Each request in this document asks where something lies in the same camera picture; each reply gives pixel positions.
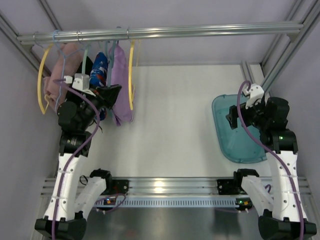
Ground purple trousers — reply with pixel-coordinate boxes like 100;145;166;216
111;44;133;127

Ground teal plastic hanger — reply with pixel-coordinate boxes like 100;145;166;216
104;40;119;87

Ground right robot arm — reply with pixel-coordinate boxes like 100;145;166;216
226;97;317;240

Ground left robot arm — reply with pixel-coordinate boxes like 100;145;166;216
34;80;122;240

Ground mint green plastic hanger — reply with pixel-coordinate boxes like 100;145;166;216
81;43;91;75

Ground yellow plastic hanger right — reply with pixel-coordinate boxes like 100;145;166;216
128;40;135;111

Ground yellow plastic hanger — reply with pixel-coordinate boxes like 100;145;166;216
128;40;135;111
36;44;53;115

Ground pink trousers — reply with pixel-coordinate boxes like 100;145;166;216
43;43;84;111

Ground yellow plastic hanger left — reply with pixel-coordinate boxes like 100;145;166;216
36;44;53;115

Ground blue red white shorts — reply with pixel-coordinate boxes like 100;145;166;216
89;51;110;121

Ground teal transparent plastic tub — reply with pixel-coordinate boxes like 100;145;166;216
211;94;267;164

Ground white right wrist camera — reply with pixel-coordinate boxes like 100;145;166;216
242;83;265;109

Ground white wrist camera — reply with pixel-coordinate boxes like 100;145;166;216
242;83;265;109
63;73;96;97

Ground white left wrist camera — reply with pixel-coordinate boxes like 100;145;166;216
63;73;96;97

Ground black trousers with drawstring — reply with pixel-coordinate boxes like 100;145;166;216
75;56;93;76

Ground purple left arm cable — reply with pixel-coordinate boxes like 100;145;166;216
51;78;126;240

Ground light blue wire hanger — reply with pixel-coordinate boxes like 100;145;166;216
51;29;83;113

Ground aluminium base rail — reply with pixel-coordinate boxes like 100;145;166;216
41;176;312;197

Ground aluminium frame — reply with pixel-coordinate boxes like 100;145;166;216
0;0;320;96

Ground aluminium hanging rail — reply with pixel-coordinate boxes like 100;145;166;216
17;21;304;45

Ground slotted cable duct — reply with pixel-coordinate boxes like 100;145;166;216
94;197;253;209

